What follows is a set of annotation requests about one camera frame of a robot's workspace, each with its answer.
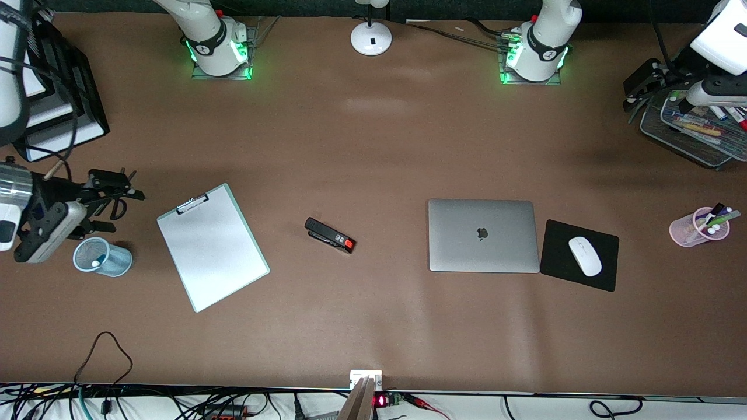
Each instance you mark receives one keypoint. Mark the black and red stapler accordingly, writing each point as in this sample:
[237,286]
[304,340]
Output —
[327,234]

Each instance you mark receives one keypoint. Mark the white marker red cap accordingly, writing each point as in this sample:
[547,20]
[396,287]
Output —
[738,119]

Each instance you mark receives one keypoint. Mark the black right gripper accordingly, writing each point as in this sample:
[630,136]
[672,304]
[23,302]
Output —
[51,192]

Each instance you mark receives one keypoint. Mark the green marker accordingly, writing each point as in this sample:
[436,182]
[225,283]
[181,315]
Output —
[726,217]

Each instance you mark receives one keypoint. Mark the wooden post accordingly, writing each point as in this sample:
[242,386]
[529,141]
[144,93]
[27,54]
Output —
[357,405]

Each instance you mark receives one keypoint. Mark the white marker blue label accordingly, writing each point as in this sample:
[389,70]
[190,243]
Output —
[688,118]

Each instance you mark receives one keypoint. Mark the white bracket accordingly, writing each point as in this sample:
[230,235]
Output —
[357,374]

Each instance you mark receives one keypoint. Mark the white paper sheet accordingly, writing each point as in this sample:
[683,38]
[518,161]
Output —
[35,79]

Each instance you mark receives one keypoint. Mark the white round lamp base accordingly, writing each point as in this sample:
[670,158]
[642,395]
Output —
[371,38]

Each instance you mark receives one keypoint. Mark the white marker blue cap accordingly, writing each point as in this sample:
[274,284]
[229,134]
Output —
[719,112]

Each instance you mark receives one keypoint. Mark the grey metal mesh tray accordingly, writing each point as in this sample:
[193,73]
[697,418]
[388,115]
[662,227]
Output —
[700,149]

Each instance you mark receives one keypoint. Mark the circuit board red display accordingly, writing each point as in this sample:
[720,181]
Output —
[382,400]

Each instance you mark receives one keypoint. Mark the black stacked letter tray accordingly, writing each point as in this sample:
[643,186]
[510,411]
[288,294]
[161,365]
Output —
[87,99]

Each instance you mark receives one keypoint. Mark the black mouse pad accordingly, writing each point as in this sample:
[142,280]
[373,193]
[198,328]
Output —
[607,274]

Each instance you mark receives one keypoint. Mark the pink mesh pen cup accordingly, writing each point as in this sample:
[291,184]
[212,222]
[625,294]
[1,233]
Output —
[683,230]

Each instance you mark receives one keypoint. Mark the silver laptop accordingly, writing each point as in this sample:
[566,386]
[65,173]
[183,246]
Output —
[467,251]

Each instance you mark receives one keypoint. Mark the yellow marker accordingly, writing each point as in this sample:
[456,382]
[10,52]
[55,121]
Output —
[700,129]

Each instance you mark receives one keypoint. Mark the white marker black cap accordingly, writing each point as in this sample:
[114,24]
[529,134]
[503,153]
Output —
[716,209]

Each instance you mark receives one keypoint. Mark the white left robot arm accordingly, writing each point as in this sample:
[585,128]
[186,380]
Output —
[545,35]

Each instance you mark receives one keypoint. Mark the blue mesh pen cup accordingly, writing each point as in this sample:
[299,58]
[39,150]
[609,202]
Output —
[117,259]

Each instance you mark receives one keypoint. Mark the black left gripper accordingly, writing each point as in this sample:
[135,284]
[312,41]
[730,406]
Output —
[684,62]

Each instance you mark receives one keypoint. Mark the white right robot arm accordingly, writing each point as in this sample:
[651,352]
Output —
[216,41]

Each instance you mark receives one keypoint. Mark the white clipboard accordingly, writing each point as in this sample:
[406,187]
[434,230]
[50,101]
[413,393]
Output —
[213,251]

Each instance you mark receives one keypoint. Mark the white computer mouse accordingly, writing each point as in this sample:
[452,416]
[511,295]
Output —
[585,256]

